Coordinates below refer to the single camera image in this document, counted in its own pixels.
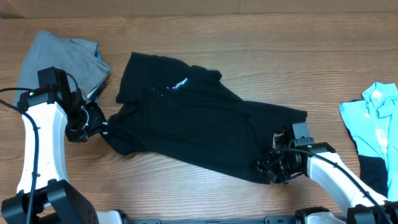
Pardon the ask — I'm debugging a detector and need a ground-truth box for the dark garment under blue shirt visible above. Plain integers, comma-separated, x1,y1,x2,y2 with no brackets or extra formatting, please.
345,126,389,198

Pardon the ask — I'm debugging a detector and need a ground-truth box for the black polo shirt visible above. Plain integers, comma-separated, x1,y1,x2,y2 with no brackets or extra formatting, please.
103,52,307,184

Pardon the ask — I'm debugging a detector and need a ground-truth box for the grey folded shirt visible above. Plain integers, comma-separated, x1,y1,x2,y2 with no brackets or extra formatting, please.
17,30,110,101

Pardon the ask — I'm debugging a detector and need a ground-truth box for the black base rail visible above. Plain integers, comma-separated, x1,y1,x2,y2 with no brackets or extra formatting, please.
130,215,296,224

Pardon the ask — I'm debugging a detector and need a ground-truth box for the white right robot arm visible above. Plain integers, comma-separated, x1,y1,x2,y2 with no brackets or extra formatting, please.
256,122,397,223

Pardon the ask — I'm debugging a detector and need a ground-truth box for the light blue shirt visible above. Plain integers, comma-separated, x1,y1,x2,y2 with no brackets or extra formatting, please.
339,82,397,201

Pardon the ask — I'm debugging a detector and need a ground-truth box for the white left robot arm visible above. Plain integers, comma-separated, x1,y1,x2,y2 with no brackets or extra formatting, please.
1,67,129,224

